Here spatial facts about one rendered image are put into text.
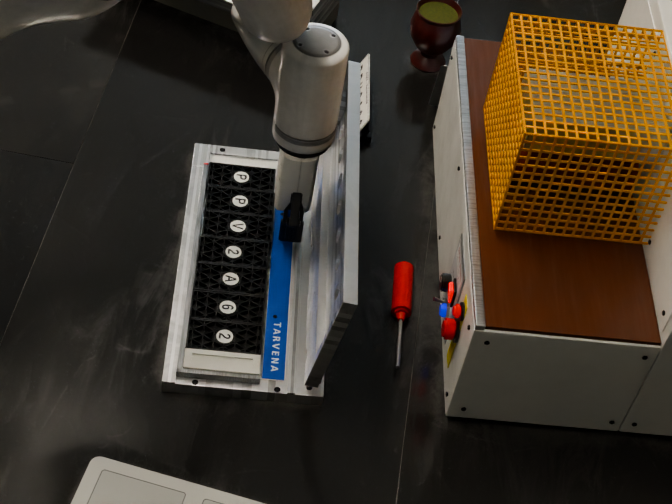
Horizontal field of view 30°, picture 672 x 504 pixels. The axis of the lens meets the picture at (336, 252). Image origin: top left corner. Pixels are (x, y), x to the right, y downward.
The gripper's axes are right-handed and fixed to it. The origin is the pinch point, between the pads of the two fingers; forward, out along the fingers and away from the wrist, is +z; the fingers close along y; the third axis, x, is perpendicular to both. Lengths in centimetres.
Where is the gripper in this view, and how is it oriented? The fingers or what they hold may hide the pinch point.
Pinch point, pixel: (291, 215)
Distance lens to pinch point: 178.3
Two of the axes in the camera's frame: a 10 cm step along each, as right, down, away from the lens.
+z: -1.2, 6.6, 7.4
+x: 9.9, 1.0, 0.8
